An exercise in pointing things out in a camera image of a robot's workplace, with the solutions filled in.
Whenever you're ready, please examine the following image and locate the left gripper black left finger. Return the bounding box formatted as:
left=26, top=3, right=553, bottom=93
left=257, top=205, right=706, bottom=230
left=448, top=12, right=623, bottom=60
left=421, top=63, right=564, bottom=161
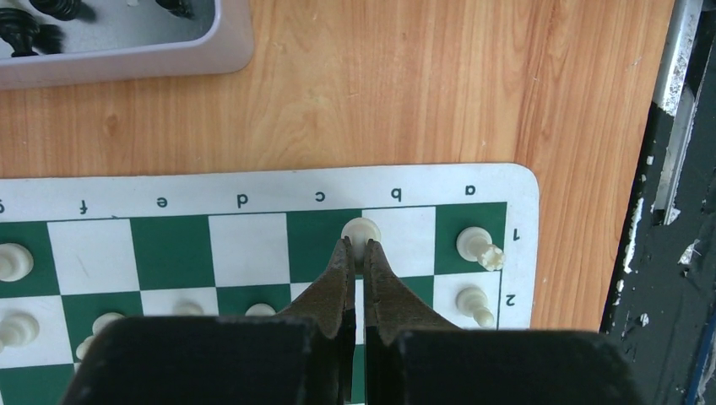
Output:
left=62, top=238, right=356, bottom=404

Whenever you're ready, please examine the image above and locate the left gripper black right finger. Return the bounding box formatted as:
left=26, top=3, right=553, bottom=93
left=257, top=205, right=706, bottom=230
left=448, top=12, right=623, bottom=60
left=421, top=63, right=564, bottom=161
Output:
left=363, top=241, right=643, bottom=404

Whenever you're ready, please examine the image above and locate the white pawn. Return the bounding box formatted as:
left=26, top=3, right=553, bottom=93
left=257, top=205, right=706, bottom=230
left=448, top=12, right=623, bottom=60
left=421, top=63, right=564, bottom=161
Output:
left=340, top=217, right=382, bottom=262

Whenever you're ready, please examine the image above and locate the metal tin box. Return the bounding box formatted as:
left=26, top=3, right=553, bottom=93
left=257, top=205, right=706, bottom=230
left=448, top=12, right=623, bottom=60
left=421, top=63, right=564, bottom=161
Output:
left=1, top=0, right=254, bottom=89

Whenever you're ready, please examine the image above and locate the white piece board corner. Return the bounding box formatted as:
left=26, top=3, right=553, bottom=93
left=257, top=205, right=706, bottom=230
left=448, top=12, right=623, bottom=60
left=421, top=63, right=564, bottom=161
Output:
left=456, top=226, right=506, bottom=272

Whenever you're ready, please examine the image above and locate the green white chess mat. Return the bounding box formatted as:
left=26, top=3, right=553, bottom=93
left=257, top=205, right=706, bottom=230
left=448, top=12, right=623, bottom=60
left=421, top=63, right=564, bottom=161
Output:
left=1, top=164, right=540, bottom=404

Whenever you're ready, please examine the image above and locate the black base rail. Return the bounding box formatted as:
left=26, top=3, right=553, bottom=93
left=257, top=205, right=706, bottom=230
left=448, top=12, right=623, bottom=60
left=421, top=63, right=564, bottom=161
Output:
left=599, top=1, right=715, bottom=404

